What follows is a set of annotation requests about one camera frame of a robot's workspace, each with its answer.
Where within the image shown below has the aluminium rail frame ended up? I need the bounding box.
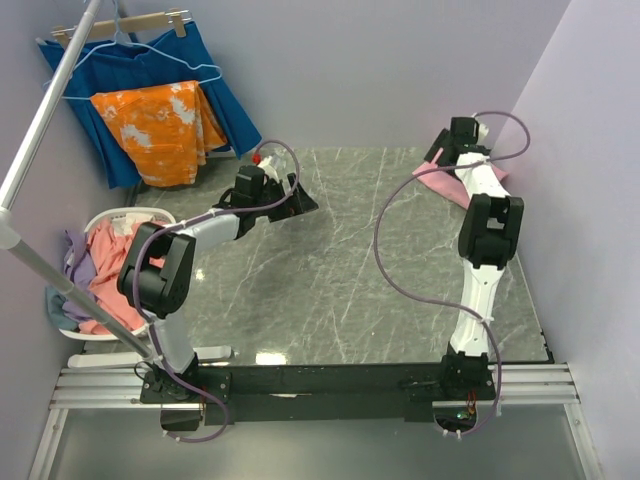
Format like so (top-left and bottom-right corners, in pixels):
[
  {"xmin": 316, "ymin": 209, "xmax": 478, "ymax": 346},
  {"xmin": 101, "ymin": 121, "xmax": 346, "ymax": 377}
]
[{"xmin": 28, "ymin": 364, "xmax": 605, "ymax": 479}]

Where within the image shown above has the light blue wire hanger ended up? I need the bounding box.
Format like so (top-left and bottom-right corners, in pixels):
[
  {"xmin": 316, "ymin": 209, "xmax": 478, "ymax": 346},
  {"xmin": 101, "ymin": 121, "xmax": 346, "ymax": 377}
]
[{"xmin": 41, "ymin": 0, "xmax": 223, "ymax": 101}]

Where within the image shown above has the black base beam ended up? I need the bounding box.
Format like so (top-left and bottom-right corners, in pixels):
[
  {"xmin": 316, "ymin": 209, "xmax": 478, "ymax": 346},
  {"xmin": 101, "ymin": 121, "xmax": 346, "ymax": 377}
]
[{"xmin": 140, "ymin": 363, "xmax": 496, "ymax": 431}]

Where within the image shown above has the white laundry basket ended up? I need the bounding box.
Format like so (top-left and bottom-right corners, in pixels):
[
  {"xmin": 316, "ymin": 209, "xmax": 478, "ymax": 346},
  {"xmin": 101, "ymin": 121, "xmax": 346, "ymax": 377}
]
[{"xmin": 47, "ymin": 207, "xmax": 175, "ymax": 342}]

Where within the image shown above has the wooden clip hanger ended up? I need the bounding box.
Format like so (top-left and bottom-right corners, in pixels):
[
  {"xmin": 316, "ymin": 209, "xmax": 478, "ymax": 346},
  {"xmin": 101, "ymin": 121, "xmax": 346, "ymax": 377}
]
[{"xmin": 51, "ymin": 8, "xmax": 194, "ymax": 48}]

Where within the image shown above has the pink t-shirt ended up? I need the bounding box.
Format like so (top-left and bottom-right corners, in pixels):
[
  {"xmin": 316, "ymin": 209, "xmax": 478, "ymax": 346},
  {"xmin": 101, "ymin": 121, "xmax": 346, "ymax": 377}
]
[{"xmin": 411, "ymin": 147, "xmax": 511, "ymax": 209}]

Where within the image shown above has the silver clothes rack pole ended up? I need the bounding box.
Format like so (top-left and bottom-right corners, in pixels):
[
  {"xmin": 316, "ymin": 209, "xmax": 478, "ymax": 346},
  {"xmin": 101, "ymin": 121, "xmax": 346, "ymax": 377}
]
[{"xmin": 1, "ymin": 0, "xmax": 153, "ymax": 360}]

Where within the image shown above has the orange tie-dye cloth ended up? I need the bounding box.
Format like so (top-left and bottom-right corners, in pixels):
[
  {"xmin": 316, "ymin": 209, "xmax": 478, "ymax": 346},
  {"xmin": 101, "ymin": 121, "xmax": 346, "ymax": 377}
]
[{"xmin": 90, "ymin": 80, "xmax": 227, "ymax": 188}]

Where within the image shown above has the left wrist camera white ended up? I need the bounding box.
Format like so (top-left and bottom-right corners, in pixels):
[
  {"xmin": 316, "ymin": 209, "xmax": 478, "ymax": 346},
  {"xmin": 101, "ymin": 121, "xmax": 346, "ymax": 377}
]
[{"xmin": 252, "ymin": 153, "xmax": 287, "ymax": 184}]

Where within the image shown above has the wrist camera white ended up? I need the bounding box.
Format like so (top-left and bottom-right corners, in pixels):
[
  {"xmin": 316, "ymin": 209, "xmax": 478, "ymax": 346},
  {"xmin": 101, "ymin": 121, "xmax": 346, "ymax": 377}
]
[
  {"xmin": 475, "ymin": 118, "xmax": 490, "ymax": 145},
  {"xmin": 252, "ymin": 153, "xmax": 287, "ymax": 184}
]

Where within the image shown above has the grey blue garment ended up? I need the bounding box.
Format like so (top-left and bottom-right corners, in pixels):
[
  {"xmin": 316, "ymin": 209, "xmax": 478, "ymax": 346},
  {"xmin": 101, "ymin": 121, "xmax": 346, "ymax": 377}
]
[{"xmin": 44, "ymin": 286, "xmax": 80, "ymax": 331}]

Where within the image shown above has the blue pleated skirt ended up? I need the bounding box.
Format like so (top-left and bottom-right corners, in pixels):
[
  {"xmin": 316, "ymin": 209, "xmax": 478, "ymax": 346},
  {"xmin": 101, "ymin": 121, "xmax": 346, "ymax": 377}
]
[{"xmin": 65, "ymin": 22, "xmax": 262, "ymax": 189}]

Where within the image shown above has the lavender garment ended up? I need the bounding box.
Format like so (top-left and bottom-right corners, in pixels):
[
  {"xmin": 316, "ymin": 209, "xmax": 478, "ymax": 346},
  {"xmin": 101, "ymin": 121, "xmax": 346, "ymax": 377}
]
[{"xmin": 62, "ymin": 230, "xmax": 96, "ymax": 326}]

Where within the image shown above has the salmon orange t-shirt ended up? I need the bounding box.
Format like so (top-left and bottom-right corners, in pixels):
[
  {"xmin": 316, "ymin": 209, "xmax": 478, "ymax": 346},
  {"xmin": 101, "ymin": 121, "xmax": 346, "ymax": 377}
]
[{"xmin": 87, "ymin": 213, "xmax": 153, "ymax": 331}]

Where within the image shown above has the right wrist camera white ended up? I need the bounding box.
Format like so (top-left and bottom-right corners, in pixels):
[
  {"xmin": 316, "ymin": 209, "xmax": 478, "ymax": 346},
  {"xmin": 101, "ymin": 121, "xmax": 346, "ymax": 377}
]
[{"xmin": 475, "ymin": 118, "xmax": 490, "ymax": 145}]

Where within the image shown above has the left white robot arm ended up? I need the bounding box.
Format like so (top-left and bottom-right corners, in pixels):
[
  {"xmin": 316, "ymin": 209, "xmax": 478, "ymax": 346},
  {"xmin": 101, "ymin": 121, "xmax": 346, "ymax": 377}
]
[{"xmin": 117, "ymin": 165, "xmax": 319, "ymax": 402}]

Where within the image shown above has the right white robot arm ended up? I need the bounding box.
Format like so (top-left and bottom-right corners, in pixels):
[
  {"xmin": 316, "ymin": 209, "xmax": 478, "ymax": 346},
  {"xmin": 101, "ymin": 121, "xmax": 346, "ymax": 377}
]
[{"xmin": 417, "ymin": 116, "xmax": 524, "ymax": 357}]

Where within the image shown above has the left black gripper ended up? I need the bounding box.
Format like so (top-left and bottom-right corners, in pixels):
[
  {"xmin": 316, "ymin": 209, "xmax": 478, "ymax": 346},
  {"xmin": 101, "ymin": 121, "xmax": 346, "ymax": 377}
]
[{"xmin": 253, "ymin": 174, "xmax": 318, "ymax": 223}]

